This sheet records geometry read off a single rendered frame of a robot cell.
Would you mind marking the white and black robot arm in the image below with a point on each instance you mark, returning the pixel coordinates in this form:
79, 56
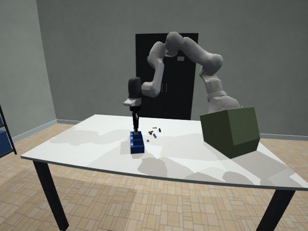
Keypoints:
211, 63

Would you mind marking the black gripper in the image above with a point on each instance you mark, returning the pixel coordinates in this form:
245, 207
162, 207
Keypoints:
135, 114

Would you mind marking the blue rack of labelled bins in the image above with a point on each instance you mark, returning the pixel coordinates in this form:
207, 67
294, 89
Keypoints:
136, 143

